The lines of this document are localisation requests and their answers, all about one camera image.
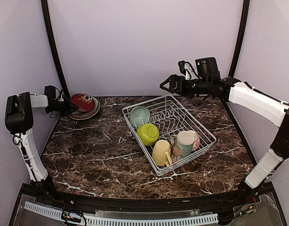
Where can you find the light teal plate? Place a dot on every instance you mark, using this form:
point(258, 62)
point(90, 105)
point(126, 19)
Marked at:
point(93, 109)

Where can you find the yellow mug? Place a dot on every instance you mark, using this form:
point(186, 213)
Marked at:
point(162, 153)

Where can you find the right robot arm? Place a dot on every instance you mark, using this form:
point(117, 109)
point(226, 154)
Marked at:
point(205, 79)

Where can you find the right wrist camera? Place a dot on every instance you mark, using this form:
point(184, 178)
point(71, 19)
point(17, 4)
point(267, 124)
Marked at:
point(187, 70)

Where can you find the white wire dish rack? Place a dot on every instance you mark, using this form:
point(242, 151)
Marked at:
point(170, 117)

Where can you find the black frame post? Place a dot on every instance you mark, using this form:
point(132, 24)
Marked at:
point(53, 47)
point(240, 37)

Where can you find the lime green bowl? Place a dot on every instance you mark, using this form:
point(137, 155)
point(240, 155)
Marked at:
point(148, 134)

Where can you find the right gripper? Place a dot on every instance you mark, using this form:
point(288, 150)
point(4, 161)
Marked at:
point(181, 89)

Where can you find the white slotted cable duct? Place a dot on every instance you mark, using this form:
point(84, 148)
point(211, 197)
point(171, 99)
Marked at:
point(116, 218)

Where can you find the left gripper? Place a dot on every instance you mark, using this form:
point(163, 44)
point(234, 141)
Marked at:
point(68, 107)

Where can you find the teal patterned mug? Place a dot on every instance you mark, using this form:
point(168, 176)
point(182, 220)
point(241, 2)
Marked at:
point(182, 145)

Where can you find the light teal bowl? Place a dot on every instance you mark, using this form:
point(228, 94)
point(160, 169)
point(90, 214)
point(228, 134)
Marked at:
point(139, 115)

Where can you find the left black frame post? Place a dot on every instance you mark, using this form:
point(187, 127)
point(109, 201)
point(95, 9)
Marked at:
point(53, 47)

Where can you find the right black frame post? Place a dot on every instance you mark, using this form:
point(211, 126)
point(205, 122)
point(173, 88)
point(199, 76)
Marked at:
point(240, 37)

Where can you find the black front rail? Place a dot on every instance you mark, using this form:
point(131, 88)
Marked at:
point(224, 203)

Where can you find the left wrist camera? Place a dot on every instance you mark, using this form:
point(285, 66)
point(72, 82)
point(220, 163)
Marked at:
point(53, 93)

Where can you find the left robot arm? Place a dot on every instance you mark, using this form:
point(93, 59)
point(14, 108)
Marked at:
point(19, 122)

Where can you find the pink and white cup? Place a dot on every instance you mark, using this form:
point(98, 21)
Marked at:
point(196, 144)

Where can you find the dark red floral bowl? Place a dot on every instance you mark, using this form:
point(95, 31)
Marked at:
point(83, 101)

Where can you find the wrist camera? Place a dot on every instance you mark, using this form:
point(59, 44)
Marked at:
point(53, 93)
point(187, 70)

